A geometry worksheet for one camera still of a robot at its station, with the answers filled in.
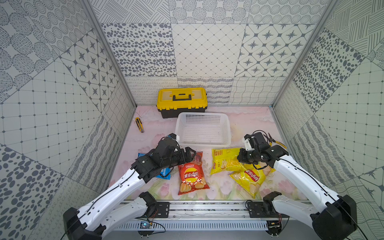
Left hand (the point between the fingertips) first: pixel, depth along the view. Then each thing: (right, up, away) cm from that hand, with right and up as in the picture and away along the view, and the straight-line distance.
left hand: (191, 151), depth 71 cm
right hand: (+26, -6, +8) cm, 28 cm away
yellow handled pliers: (+54, +1, +30) cm, 61 cm away
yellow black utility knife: (-39, +12, +36) cm, 55 cm away
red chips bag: (0, -15, +8) cm, 17 cm away
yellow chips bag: (+19, -8, +12) cm, 24 cm away
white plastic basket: (+4, +8, +33) cm, 34 cm away
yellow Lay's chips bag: (+33, -16, +7) cm, 37 cm away
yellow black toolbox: (-15, +28, +30) cm, 43 cm away
